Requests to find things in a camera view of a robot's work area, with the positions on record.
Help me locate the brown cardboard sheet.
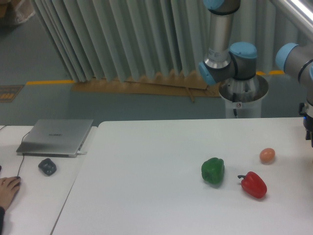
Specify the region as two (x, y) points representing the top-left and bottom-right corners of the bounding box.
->
(72, 70), (220, 102)

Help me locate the dark sleeve forearm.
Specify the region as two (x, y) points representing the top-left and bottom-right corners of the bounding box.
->
(0, 207), (5, 235)

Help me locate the red bell pepper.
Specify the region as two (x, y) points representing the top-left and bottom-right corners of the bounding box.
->
(237, 171), (267, 199)

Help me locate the green bell pepper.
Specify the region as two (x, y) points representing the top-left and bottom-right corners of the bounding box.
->
(201, 158), (224, 185)

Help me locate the silver laptop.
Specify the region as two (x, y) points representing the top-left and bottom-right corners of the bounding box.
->
(16, 119), (93, 157)

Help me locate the brown egg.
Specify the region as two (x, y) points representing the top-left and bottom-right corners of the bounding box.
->
(259, 148), (275, 164)

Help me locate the small black controller puck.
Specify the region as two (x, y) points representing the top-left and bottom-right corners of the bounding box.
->
(38, 158), (57, 176)

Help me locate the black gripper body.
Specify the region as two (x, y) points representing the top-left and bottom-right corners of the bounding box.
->
(299, 103), (313, 146)

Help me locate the pale green curtain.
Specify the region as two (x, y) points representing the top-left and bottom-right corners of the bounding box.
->
(32, 0), (313, 82)

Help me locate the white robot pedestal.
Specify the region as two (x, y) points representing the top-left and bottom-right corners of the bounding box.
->
(219, 75), (269, 118)

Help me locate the person's hand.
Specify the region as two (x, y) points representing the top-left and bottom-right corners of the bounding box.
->
(0, 176), (20, 211)

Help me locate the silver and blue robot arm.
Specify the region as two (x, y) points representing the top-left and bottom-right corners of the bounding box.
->
(199, 0), (313, 141)

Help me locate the black mouse cable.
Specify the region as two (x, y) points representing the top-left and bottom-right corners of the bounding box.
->
(0, 125), (32, 177)

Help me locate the yellow floor tape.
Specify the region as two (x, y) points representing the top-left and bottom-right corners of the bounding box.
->
(26, 80), (74, 86)

